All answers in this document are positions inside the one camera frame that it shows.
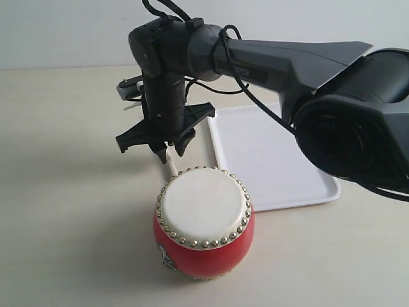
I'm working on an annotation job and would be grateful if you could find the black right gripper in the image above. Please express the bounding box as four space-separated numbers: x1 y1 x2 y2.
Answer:
116 72 213 164

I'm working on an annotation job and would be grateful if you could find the white wooden drumstick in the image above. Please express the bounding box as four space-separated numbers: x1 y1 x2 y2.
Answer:
160 152 178 181

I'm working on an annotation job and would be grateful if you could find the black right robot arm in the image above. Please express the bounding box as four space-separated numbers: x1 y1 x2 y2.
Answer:
116 16 408 201

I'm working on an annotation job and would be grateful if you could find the red small drum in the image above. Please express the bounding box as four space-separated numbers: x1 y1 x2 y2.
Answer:
153 167 255 280

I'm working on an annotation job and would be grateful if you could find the white plastic tray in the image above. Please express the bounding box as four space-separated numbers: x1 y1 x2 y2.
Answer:
208 105 341 212

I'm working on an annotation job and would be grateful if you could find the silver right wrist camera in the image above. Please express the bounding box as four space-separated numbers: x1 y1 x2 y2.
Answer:
116 75 143 101

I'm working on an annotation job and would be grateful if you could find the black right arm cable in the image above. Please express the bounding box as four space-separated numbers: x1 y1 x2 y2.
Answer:
140 0 409 202

